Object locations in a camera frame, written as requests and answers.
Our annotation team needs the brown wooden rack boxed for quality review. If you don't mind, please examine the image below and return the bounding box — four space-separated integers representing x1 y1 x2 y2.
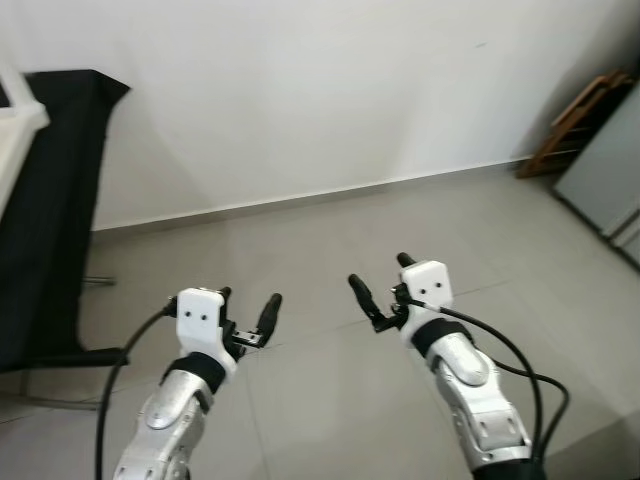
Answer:
515 70 638 181

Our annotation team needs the grey cabinet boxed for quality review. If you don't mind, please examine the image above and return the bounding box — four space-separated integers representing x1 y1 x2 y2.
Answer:
553 85 640 269

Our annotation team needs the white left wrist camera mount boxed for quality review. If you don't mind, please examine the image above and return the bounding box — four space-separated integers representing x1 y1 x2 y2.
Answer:
175 288 237 377

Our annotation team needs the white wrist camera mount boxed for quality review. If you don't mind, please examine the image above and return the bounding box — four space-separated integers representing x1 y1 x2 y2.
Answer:
175 288 237 377
400 262 456 346

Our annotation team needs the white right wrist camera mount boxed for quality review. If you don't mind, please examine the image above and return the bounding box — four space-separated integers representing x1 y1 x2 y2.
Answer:
400 262 456 346

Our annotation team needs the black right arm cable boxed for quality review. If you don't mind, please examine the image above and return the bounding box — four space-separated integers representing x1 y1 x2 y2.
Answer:
405 295 571 480

